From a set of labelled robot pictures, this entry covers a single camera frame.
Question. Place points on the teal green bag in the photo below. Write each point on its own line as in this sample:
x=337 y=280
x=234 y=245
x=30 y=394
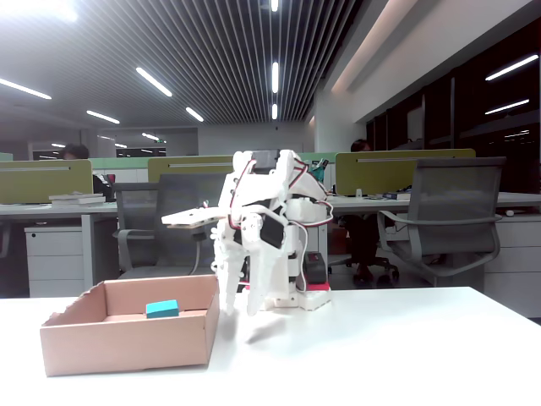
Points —
x=320 y=171

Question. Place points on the black red table clamp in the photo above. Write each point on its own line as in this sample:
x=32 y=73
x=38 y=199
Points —
x=315 y=266

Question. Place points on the gray mesh office chair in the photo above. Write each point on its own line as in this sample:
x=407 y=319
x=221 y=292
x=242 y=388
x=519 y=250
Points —
x=135 y=207
x=186 y=190
x=456 y=199

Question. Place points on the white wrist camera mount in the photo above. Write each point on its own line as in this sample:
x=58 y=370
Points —
x=190 y=217

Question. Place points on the light green desk partition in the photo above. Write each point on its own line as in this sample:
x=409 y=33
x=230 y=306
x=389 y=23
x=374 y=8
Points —
x=122 y=162

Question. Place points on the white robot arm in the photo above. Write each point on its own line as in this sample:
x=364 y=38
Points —
x=258 y=186

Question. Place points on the brown carton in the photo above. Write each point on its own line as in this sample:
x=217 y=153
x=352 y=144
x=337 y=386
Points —
x=338 y=239

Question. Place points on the white office desk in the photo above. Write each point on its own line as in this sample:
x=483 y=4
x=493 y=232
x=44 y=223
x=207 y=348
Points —
x=25 y=208
x=520 y=199

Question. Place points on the stack of books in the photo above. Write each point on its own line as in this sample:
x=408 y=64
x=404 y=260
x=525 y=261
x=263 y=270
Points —
x=76 y=199

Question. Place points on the black chair base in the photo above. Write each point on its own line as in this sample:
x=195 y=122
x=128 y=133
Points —
x=386 y=270

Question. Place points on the olive desk partition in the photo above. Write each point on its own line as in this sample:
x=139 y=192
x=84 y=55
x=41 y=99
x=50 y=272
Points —
x=42 y=182
x=190 y=164
x=372 y=173

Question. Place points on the seated dark-haired person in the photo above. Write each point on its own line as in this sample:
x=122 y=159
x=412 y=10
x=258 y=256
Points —
x=78 y=152
x=361 y=146

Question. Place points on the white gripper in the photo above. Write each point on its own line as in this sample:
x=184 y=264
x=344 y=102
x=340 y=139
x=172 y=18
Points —
x=259 y=254

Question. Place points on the ceiling light strip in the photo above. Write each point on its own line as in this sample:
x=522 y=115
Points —
x=103 y=117
x=274 y=111
x=25 y=89
x=275 y=78
x=194 y=114
x=274 y=5
x=154 y=82
x=150 y=136

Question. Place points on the bright ceiling light panel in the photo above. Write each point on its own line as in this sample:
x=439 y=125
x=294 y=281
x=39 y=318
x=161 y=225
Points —
x=34 y=9

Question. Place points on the blue cube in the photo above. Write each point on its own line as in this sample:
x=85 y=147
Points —
x=162 y=309

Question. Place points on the white drawer pedestal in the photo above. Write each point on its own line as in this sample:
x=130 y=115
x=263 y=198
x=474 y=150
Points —
x=515 y=262
x=53 y=262

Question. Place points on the brown cardboard box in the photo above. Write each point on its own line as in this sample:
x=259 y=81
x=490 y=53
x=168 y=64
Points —
x=127 y=347

